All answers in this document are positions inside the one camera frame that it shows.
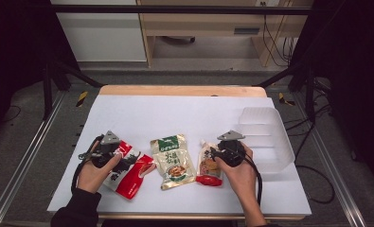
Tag white table cover sheet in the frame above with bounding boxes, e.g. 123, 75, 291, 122
46, 94, 312, 218

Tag wooden desk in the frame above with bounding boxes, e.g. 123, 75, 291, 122
136, 0, 310, 68

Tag black hanging cables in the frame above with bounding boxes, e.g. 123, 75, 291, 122
260, 2, 298, 68

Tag person's left hand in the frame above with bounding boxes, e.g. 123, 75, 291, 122
76, 141, 123, 194

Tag red and white sauce packet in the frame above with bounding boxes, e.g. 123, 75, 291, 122
102, 140, 156, 201

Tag round floor device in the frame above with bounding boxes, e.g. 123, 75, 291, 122
160, 35, 197, 44

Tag translucent plastic box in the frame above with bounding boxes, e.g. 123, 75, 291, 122
237, 106, 296, 175

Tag right hand-held gripper cable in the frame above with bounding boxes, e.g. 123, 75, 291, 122
236, 148, 264, 206

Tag beige and green food packet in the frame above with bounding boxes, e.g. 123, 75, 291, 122
150, 133, 198, 191

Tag aluminium floor rail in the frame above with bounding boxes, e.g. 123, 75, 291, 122
292, 92, 368, 227
0, 90, 67, 227

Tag black metal stand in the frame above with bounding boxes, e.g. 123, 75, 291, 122
253, 60, 317, 125
42, 58, 104, 121

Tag black floor cable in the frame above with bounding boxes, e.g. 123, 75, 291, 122
283, 103, 336, 205

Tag yellow and black tape marker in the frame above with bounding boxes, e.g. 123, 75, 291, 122
277, 92, 296, 107
76, 90, 89, 108

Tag person's right hand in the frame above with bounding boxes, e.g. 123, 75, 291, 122
214, 143, 259, 199

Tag black curtain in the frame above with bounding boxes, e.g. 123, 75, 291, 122
0, 0, 81, 149
290, 0, 374, 193

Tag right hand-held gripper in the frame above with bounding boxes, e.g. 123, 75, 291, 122
209, 130, 248, 168

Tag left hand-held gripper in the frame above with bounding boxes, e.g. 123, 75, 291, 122
90, 130, 122, 169

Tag black metal crossbar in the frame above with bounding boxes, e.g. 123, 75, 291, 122
50, 4, 313, 16

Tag white cabinet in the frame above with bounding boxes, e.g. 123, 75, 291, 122
49, 0, 148, 63

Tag spout pouch with red cap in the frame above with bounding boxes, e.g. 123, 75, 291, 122
195, 139, 223, 188

